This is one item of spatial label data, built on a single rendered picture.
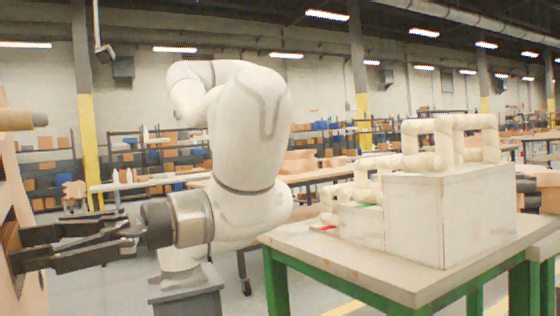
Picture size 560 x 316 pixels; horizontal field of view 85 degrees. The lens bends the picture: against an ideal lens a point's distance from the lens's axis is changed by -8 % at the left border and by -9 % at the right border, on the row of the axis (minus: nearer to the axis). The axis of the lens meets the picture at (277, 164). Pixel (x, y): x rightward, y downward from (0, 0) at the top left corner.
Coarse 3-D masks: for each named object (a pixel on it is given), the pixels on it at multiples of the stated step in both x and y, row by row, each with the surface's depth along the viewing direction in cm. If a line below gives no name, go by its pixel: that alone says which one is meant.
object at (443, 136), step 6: (438, 126) 60; (444, 126) 59; (450, 126) 59; (438, 132) 60; (444, 132) 59; (450, 132) 59; (438, 138) 60; (444, 138) 59; (450, 138) 59; (438, 144) 60; (444, 144) 59; (450, 144) 59; (438, 150) 60; (444, 150) 59; (450, 150) 59; (444, 156) 60; (450, 156) 59; (450, 162) 59; (450, 168) 59
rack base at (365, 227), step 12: (348, 204) 82; (360, 204) 80; (348, 216) 81; (360, 216) 77; (372, 216) 73; (348, 228) 81; (360, 228) 77; (372, 228) 73; (348, 240) 81; (360, 240) 77; (372, 240) 74; (384, 240) 70; (384, 252) 71
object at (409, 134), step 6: (402, 132) 68; (408, 132) 67; (414, 132) 67; (402, 138) 68; (408, 138) 67; (414, 138) 67; (402, 144) 68; (408, 144) 67; (414, 144) 67; (408, 150) 67; (414, 150) 67
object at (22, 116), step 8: (0, 112) 40; (8, 112) 41; (16, 112) 41; (24, 112) 42; (0, 120) 40; (8, 120) 41; (16, 120) 41; (24, 120) 41; (0, 128) 41; (8, 128) 41; (16, 128) 42; (24, 128) 42; (32, 128) 43
